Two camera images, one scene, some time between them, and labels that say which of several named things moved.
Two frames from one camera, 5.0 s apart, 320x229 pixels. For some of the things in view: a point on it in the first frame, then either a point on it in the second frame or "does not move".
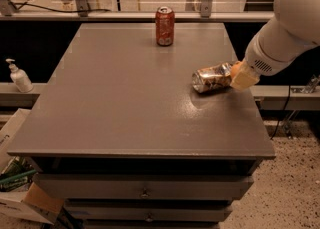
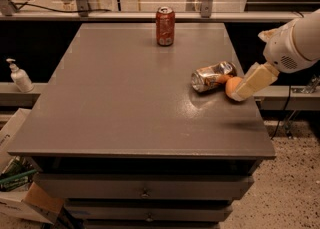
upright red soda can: x=165 y=26 does not move
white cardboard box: x=33 y=201 does not move
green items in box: x=16 y=174 does not move
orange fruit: x=234 y=68 -> x=232 y=84
